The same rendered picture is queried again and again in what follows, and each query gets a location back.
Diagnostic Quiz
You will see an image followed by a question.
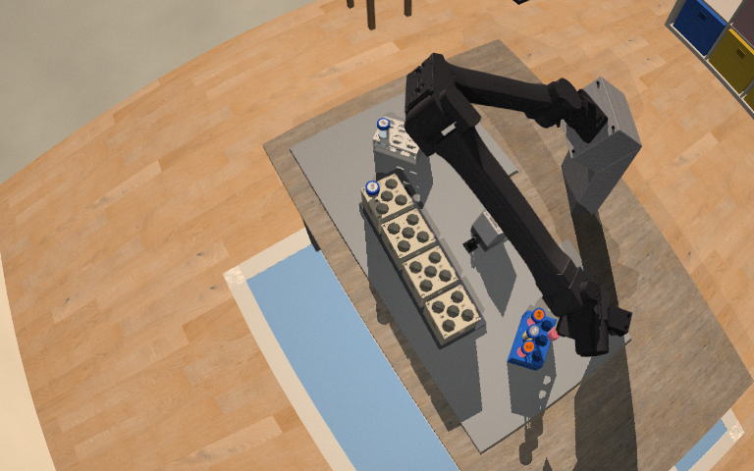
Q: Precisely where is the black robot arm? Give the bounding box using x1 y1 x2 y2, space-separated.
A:
404 53 632 357

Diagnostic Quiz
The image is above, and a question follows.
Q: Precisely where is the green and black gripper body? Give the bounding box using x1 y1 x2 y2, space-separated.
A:
556 314 574 340

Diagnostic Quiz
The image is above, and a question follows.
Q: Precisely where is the blue tube rack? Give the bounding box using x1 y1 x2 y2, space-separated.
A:
507 310 557 371

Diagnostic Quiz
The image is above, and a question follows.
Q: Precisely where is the grey flat mat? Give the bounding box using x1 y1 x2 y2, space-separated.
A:
290 93 631 452

